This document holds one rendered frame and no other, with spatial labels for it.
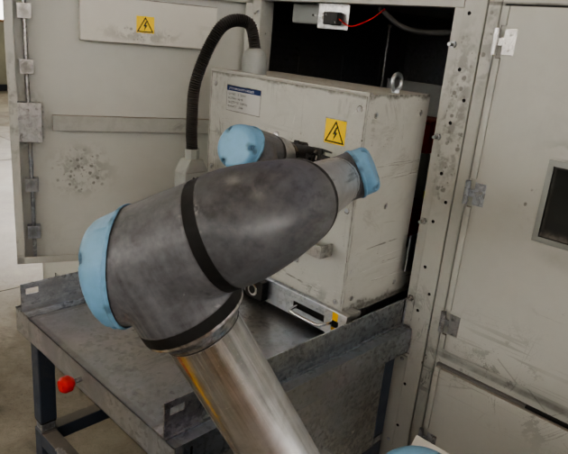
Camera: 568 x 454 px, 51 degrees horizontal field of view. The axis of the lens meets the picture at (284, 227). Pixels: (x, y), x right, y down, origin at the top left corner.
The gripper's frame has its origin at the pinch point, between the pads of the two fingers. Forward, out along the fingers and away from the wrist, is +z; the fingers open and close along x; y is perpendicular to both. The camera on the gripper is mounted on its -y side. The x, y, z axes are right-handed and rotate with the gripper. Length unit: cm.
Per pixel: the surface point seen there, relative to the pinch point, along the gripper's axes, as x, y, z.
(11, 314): -101, -194, 92
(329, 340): -34.3, 12.2, -0.8
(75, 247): -35, -70, 6
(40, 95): 4, -75, -10
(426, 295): -22.8, 24.5, 22.2
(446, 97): 20.5, 21.2, 12.0
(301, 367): -39.6, 10.1, -7.3
